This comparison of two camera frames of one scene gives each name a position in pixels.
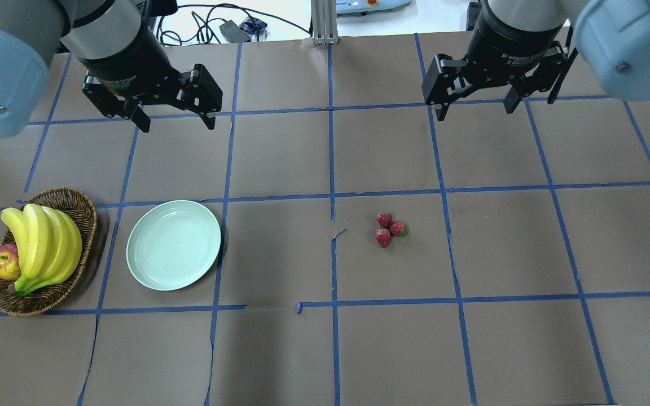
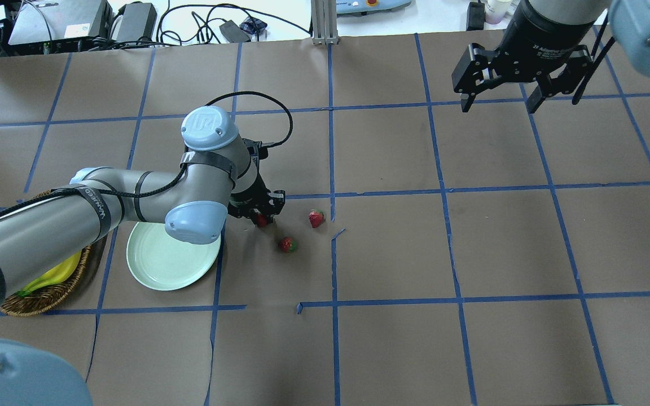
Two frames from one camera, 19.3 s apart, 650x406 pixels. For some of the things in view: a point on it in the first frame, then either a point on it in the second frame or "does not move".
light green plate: x=172 y=244 does not move
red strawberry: x=398 y=228 -> x=316 y=217
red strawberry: x=383 y=236 -> x=288 y=245
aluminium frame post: x=324 y=14 does not move
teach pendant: x=361 y=6 does not move
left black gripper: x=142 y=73 -> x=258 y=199
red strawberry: x=384 y=219 -> x=262 y=220
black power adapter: x=233 y=33 does not move
